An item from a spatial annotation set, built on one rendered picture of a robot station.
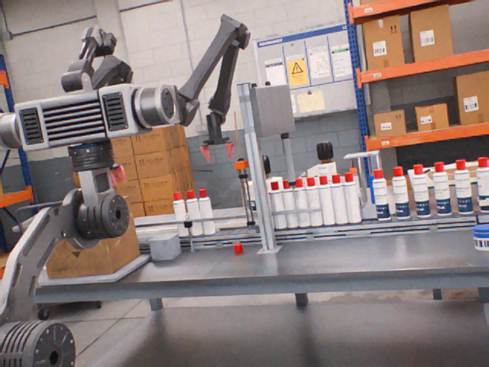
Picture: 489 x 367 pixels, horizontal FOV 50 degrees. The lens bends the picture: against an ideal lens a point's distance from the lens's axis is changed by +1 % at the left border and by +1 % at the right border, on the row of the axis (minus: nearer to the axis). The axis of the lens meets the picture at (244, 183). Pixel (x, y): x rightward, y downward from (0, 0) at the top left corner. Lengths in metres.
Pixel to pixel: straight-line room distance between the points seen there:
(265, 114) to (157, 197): 3.69
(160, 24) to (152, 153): 2.15
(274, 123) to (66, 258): 0.99
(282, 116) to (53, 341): 1.19
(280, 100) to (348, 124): 4.46
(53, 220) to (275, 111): 0.93
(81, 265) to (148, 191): 3.47
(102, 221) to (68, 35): 6.17
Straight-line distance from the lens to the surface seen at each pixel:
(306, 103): 6.42
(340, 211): 2.16
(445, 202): 2.13
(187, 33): 6.97
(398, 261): 1.81
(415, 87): 6.49
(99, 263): 2.18
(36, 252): 1.58
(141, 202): 5.69
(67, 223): 1.70
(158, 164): 5.55
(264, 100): 2.04
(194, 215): 2.36
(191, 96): 1.80
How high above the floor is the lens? 1.38
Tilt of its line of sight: 7 degrees down
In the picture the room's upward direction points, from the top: 9 degrees counter-clockwise
